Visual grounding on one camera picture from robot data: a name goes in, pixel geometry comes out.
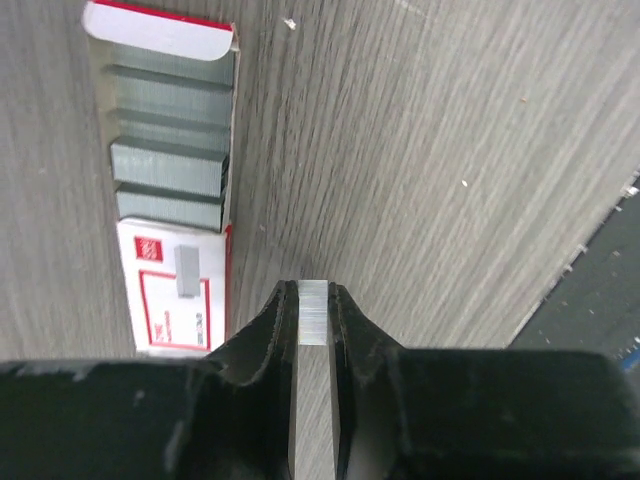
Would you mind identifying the red white staple box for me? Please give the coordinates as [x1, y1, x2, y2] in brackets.
[81, 1, 240, 357]

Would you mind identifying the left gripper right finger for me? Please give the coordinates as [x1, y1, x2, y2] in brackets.
[327, 283, 639, 479]

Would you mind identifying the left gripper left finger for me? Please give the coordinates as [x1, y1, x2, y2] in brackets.
[1, 281, 299, 479]

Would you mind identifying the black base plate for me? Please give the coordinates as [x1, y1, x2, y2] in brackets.
[511, 173, 639, 372]

